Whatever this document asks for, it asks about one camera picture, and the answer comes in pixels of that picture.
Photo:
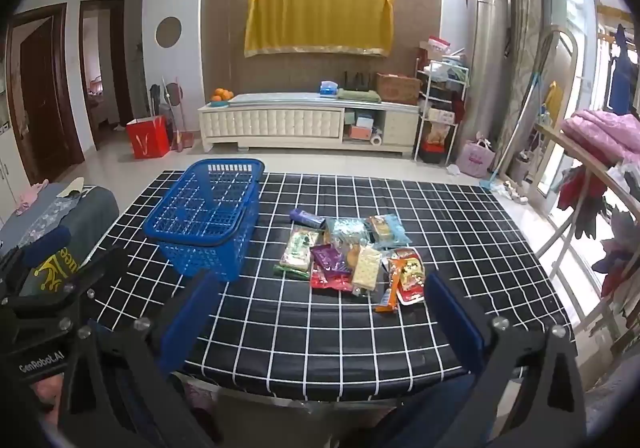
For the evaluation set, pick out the red paper bag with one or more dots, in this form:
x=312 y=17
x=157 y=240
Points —
x=147 y=138

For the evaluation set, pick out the blue plastic basket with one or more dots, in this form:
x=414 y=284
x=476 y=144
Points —
x=210 y=258

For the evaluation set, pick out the small violet snack packet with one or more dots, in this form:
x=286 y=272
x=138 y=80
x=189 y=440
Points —
x=306 y=218

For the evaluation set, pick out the pink quilted jacket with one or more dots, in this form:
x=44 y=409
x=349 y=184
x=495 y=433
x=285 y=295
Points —
x=600 y=131

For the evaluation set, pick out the navy blue cloth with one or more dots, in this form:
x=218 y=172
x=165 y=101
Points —
x=45 y=243

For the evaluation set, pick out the patterned beige curtain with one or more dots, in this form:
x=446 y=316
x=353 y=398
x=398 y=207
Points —
x=522 y=28

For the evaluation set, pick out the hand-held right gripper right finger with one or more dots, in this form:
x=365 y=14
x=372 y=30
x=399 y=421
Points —
x=452 y=323

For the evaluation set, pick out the red broom with dustpan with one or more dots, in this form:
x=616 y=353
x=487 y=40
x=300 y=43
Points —
x=182 y=138

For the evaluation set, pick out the clear cracker packet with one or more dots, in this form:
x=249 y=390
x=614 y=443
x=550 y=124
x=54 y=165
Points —
x=366 y=270

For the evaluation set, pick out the white padded television cabinet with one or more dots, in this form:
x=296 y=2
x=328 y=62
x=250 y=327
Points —
x=270 y=123

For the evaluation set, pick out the arched metal frame mirror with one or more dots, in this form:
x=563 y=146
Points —
x=555 y=78

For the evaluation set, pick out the black router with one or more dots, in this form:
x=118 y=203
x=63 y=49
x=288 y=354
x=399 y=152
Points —
x=357 y=81

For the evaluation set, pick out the round brown wall decor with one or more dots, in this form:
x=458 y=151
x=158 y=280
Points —
x=168 y=32

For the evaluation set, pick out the white paper towel roll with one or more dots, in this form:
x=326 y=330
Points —
x=376 y=139

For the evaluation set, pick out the orange snack bar wrapper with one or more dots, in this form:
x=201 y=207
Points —
x=392 y=295

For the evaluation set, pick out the dark wooden door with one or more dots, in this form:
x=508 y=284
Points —
x=40 y=98

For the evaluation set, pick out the orange box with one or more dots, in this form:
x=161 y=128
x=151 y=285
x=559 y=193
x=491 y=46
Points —
x=360 y=132

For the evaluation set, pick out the wooden drying rack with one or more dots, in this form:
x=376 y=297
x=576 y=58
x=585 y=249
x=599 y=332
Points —
x=575 y=151

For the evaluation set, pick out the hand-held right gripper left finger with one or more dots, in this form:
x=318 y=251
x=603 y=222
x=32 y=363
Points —
x=192 y=323

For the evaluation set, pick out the heap of oranges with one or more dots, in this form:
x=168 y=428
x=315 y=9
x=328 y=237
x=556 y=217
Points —
x=222 y=94

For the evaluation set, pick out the light blue snack packet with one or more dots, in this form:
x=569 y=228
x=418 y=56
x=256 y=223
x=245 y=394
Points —
x=392 y=230

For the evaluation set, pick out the white metal shelf rack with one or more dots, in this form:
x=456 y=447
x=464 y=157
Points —
x=440 y=103

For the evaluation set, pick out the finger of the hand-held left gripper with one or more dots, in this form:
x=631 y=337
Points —
x=10 y=273
x=85 y=280

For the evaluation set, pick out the dark wooden doorway frame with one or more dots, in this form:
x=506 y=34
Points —
x=120 y=68

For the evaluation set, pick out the yellow cloth cover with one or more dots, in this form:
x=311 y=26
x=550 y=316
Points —
x=320 y=18

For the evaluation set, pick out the grey mop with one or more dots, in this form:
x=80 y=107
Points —
x=156 y=98

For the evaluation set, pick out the pink cloth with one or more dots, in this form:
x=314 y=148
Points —
x=30 y=195

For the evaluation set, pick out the grey crown print garment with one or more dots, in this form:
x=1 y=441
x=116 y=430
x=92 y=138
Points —
x=92 y=218

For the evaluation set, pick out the silver standing air conditioner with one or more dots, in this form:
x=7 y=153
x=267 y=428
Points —
x=487 y=53

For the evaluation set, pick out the purple snack packet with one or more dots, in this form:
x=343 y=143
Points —
x=327 y=258

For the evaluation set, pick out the pink tote bag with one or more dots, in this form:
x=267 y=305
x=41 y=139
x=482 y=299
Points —
x=475 y=159

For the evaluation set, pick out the pile of mixed snacks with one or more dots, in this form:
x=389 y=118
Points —
x=345 y=278

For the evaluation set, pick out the black checkered tablecloth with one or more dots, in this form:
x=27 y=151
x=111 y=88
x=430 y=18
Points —
x=300 y=328

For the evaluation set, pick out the blue hanging garment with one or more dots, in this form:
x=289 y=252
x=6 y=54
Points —
x=620 y=73

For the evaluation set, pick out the white wall cabinet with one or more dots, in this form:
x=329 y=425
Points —
x=7 y=168

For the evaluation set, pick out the green folded cloth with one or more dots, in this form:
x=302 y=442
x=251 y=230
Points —
x=359 y=96

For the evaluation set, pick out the yellow hanging cloth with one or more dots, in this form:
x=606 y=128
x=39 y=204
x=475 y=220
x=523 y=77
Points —
x=552 y=101

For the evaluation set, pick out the blue tissue box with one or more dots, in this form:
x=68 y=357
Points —
x=330 y=88

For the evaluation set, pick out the brown cardboard box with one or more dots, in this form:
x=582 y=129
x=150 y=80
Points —
x=397 y=88

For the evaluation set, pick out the red hanging clothes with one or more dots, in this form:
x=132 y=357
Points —
x=575 y=188

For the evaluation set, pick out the blue fruit plate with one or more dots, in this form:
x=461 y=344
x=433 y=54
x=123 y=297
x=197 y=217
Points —
x=217 y=103

